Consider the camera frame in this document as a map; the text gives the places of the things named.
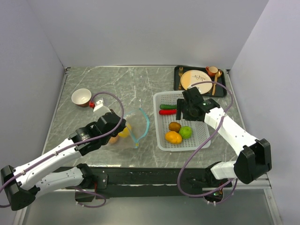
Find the green apple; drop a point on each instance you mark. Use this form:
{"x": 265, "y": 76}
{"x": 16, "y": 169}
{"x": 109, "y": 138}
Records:
{"x": 185, "y": 132}

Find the red chili pepper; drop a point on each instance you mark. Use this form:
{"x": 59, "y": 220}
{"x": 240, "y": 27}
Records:
{"x": 167, "y": 112}

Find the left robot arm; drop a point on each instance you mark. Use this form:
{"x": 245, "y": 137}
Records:
{"x": 23, "y": 184}

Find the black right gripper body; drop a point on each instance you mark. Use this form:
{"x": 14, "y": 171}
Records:
{"x": 187, "y": 114}

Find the white plastic basket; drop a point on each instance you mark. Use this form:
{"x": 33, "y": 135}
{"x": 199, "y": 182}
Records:
{"x": 200, "y": 131}

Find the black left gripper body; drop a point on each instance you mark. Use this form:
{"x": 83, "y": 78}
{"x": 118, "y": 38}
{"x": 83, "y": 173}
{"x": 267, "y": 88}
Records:
{"x": 105, "y": 140}

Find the cream orange plate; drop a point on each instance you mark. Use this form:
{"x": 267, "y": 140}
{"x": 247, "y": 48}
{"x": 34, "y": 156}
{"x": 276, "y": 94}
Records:
{"x": 194, "y": 76}

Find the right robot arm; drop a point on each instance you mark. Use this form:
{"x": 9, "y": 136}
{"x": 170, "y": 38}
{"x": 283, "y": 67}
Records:
{"x": 253, "y": 155}

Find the gold fork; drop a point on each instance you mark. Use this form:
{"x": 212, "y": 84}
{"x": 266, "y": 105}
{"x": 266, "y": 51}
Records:
{"x": 180, "y": 73}

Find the orange coffee cup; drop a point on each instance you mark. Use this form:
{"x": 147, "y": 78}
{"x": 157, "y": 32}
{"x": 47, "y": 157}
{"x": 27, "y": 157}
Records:
{"x": 211, "y": 71}

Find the orange mango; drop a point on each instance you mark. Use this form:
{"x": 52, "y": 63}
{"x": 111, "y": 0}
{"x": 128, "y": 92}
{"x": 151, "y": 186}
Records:
{"x": 173, "y": 137}

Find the yellow orange fruit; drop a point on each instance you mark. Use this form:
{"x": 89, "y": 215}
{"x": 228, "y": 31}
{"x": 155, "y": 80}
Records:
{"x": 126, "y": 131}

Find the pink peach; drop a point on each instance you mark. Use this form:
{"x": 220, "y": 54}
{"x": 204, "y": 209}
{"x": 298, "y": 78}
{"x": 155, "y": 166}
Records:
{"x": 113, "y": 140}

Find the green chili pepper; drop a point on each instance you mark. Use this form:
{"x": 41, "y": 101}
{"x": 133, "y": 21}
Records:
{"x": 167, "y": 107}

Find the black serving tray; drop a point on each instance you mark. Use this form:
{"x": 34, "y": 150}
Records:
{"x": 219, "y": 92}

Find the white brown bowl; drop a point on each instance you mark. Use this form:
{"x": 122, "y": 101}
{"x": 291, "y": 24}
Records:
{"x": 81, "y": 97}

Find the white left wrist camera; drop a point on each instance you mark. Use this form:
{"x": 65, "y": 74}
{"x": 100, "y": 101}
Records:
{"x": 99, "y": 108}

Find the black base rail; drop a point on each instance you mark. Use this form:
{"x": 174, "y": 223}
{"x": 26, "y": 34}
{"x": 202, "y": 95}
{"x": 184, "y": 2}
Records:
{"x": 116, "y": 182}

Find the gold spoon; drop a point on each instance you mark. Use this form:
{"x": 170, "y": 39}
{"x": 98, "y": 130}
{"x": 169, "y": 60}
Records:
{"x": 217, "y": 75}

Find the brown kiwi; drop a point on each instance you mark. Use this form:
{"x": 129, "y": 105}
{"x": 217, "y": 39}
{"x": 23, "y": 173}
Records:
{"x": 174, "y": 126}

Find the clear zip top bag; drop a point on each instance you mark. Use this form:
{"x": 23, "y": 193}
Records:
{"x": 140, "y": 123}

